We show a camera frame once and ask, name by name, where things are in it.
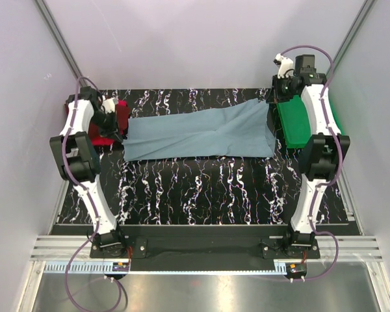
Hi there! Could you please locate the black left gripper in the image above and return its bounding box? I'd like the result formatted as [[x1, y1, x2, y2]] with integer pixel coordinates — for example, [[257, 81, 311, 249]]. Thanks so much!
[[90, 110, 123, 143]]

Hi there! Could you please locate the light blue t shirt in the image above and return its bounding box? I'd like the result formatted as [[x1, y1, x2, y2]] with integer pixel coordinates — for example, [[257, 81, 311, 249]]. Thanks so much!
[[123, 99, 276, 161]]

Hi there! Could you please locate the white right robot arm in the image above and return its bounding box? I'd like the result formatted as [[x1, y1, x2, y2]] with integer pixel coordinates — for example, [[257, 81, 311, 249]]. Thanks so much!
[[268, 53, 350, 258]]

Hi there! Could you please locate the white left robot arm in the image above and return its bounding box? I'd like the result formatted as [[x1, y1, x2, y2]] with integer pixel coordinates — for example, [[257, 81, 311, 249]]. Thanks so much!
[[49, 86, 127, 258]]

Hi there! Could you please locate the bright red folded t shirt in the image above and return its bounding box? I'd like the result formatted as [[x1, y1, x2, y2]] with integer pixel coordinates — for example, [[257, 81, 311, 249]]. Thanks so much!
[[87, 100, 127, 148]]

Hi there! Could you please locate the dark red folded t shirt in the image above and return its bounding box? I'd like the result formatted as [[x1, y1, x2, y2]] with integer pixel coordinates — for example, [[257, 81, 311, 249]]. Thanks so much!
[[60, 98, 129, 145]]

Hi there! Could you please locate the green plastic bin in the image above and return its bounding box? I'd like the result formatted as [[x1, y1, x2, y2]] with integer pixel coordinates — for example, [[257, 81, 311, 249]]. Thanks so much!
[[276, 96, 311, 149]]

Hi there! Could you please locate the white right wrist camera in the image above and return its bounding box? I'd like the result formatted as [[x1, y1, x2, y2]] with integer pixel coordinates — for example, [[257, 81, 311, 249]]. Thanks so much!
[[274, 53, 294, 79]]

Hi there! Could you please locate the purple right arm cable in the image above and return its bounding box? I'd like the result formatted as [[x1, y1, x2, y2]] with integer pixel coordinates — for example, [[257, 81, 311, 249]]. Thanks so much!
[[274, 45, 343, 282]]

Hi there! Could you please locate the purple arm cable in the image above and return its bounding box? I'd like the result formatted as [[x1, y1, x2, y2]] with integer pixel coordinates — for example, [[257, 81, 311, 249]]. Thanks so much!
[[62, 77, 128, 309], [274, 45, 343, 282]]

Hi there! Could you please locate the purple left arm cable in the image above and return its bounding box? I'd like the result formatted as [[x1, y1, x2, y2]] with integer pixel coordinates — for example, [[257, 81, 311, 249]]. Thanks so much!
[[62, 77, 128, 309]]

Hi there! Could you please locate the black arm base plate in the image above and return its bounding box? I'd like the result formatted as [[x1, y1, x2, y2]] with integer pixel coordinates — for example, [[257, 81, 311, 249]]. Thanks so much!
[[90, 236, 320, 260]]

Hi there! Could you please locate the aluminium front rail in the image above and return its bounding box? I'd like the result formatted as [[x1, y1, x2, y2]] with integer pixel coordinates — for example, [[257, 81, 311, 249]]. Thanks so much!
[[31, 235, 382, 261]]

